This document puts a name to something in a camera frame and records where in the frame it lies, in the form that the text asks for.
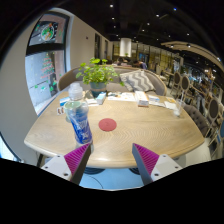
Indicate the white round column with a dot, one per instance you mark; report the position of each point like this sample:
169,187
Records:
125,47

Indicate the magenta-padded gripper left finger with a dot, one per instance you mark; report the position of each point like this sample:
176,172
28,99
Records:
77,158

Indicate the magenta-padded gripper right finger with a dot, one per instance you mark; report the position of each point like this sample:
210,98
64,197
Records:
146,158

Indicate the person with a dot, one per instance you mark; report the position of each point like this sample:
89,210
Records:
140,64

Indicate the white paper leaflet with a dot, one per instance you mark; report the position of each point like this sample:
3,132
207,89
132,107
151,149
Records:
157,104

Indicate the green potted plant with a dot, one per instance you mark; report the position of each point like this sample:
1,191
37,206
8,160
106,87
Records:
96,73

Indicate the pill blister pack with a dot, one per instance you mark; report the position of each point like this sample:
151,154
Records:
60,111

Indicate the window with festive stickers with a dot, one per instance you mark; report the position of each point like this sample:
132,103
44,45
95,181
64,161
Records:
46,66

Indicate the white carton box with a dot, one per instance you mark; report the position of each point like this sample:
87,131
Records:
142,99

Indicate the small white and blue box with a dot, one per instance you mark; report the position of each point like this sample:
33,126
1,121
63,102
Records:
153,98

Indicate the yellow card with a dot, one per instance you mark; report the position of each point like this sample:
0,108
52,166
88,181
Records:
171,99

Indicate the flat round red coaster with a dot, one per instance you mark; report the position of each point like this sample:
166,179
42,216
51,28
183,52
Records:
107,124

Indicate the grey curved sofa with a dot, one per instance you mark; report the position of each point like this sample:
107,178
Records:
68,80

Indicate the white napkin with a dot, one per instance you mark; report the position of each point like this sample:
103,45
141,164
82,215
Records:
170,105

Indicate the clear plastic cup with straw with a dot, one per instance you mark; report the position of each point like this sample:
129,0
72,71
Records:
178,108

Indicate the clear bottle with blue label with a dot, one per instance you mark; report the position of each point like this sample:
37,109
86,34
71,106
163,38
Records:
80,125

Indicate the grey chevron cushion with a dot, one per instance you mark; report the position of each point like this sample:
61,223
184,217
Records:
137,81

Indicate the white printed booklet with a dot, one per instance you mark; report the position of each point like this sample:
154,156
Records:
122,97

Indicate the group of ceiling lights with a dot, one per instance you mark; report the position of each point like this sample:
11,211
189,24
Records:
157,15

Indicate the group of round-backed chairs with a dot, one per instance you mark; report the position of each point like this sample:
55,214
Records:
213,110

